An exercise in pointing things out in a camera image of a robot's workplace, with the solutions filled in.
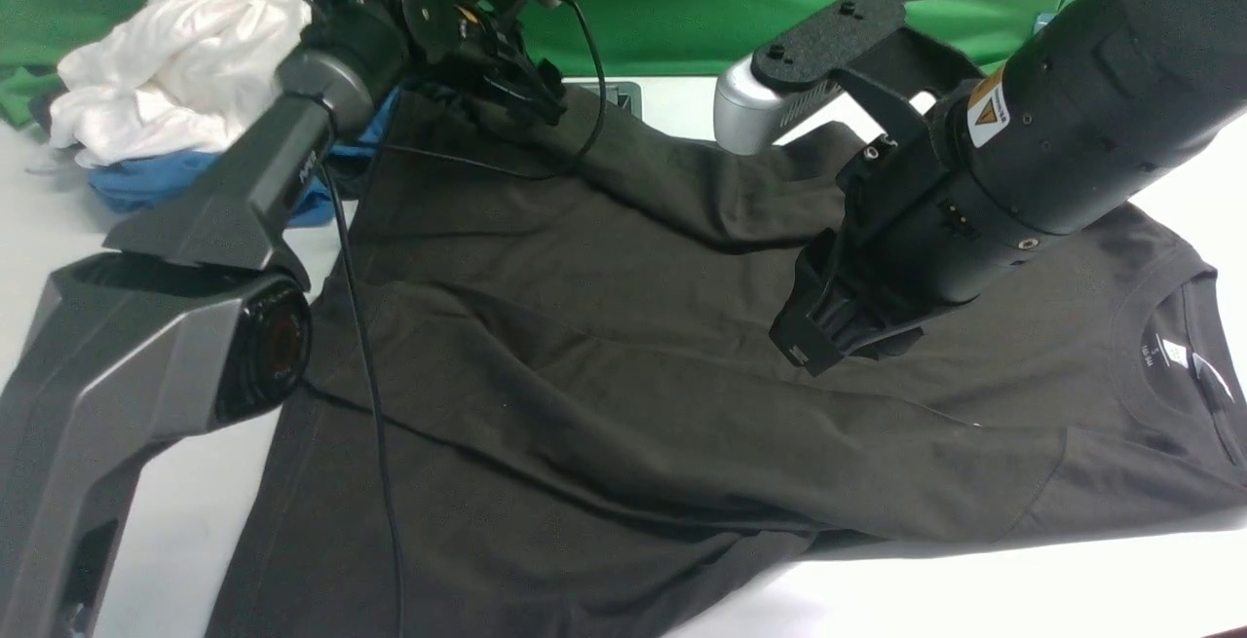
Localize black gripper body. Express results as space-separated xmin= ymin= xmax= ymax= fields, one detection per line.
xmin=769 ymin=132 xmax=1034 ymax=376
xmin=389 ymin=0 xmax=567 ymax=125

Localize dark gray long-sleeved shirt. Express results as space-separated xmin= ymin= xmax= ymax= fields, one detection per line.
xmin=207 ymin=88 xmax=1245 ymax=637

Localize gray robot arm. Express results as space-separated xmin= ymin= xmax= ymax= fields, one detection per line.
xmin=1 ymin=0 xmax=564 ymax=637

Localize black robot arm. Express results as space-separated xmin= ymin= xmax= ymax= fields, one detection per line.
xmin=751 ymin=0 xmax=1246 ymax=375

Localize blue binder clip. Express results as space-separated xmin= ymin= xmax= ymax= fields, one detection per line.
xmin=1033 ymin=12 xmax=1056 ymax=34

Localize white crumpled garment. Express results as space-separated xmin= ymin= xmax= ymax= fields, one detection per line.
xmin=49 ymin=0 xmax=312 ymax=168

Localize blue crumpled garment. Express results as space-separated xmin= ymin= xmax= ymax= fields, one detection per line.
xmin=89 ymin=83 xmax=402 ymax=231

